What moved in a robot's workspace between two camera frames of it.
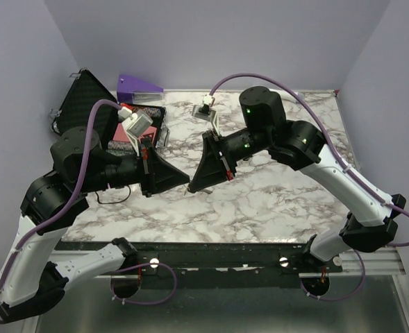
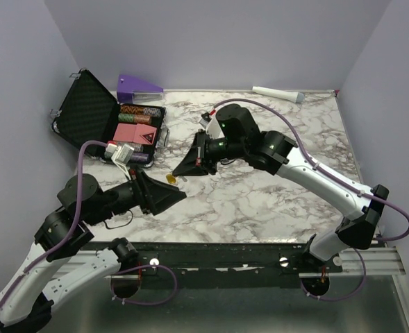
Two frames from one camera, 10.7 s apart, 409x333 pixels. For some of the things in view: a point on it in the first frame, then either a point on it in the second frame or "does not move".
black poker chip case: [75, 109] does not move
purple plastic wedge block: [132, 90] does not move
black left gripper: [158, 174] → [153, 196]
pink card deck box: [121, 135] does not move
